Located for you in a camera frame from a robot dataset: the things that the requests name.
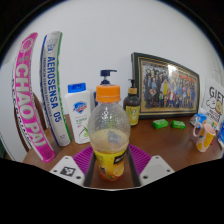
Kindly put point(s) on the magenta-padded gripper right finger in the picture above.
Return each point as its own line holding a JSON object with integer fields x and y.
{"x": 156, "y": 170}

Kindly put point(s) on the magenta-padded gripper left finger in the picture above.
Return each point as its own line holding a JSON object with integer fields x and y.
{"x": 66, "y": 171}

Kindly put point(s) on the orange juice bottle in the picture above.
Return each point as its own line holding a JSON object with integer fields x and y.
{"x": 109, "y": 133}

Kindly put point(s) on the pink mug with yellow spots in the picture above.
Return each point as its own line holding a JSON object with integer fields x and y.
{"x": 205, "y": 138}

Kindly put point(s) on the white bottle with blue cap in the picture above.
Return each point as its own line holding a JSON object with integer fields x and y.
{"x": 78, "y": 113}

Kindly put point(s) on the brown pump bottle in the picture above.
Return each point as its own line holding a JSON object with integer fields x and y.
{"x": 132, "y": 110}

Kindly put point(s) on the blue tissue pack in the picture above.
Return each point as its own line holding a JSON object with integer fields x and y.
{"x": 199, "y": 119}

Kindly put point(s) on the pink shuttlecock tube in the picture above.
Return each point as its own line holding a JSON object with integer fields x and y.
{"x": 28, "y": 100}

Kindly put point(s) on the white and green shuttlecock tube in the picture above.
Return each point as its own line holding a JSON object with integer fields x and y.
{"x": 55, "y": 90}

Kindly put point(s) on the framed group picture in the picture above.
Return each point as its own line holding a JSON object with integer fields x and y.
{"x": 166, "y": 86}

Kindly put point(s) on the white paper gift bag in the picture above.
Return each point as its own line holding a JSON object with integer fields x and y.
{"x": 215, "y": 100}

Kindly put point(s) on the dark blue pump bottle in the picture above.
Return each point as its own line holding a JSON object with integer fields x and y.
{"x": 105, "y": 78}

